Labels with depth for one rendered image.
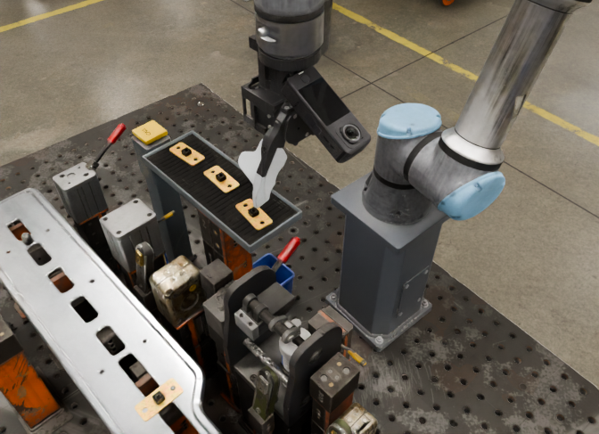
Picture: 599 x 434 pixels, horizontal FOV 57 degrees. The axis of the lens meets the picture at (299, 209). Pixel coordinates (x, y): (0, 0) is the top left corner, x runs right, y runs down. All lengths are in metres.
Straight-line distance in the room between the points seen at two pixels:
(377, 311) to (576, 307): 1.41
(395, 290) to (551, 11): 0.68
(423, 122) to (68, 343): 0.80
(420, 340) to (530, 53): 0.82
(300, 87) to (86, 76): 3.37
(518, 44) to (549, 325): 1.75
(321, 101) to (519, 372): 1.04
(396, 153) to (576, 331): 1.64
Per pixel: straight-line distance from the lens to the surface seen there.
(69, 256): 1.35
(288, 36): 0.61
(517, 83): 0.96
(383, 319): 1.41
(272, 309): 0.97
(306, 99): 0.63
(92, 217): 1.50
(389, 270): 1.25
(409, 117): 1.09
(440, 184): 1.01
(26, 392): 1.37
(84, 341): 1.19
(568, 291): 2.69
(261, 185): 0.69
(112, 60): 4.08
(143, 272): 1.20
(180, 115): 2.20
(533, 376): 1.55
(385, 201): 1.16
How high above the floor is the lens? 1.95
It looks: 45 degrees down
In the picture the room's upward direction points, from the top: straight up
